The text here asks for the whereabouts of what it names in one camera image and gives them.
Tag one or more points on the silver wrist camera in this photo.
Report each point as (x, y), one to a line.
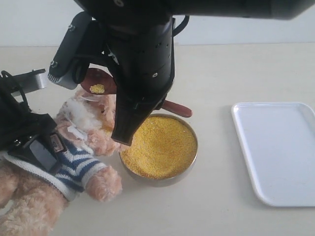
(81, 44)
(32, 81)

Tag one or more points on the metal bowl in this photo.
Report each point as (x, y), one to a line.
(160, 182)

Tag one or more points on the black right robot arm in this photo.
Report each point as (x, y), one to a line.
(132, 13)

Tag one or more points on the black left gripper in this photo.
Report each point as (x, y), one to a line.
(18, 123)

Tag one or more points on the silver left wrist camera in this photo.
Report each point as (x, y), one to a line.
(32, 81)

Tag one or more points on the brown wooden spoon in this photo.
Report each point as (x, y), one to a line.
(99, 82)

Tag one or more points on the white rectangular plastic tray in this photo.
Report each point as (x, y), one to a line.
(277, 140)

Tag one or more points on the tan teddy bear striped shirt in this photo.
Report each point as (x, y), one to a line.
(83, 134)

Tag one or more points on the yellow millet grains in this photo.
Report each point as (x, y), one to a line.
(162, 147)

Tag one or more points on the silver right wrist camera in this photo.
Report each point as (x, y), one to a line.
(81, 44)

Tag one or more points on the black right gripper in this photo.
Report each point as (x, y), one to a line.
(143, 72)

